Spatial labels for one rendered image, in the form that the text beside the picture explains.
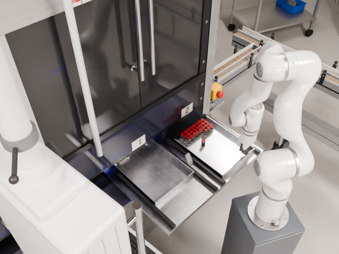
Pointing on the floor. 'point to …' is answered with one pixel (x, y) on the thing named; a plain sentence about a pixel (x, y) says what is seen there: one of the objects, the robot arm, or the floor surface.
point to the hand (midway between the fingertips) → (245, 150)
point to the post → (204, 108)
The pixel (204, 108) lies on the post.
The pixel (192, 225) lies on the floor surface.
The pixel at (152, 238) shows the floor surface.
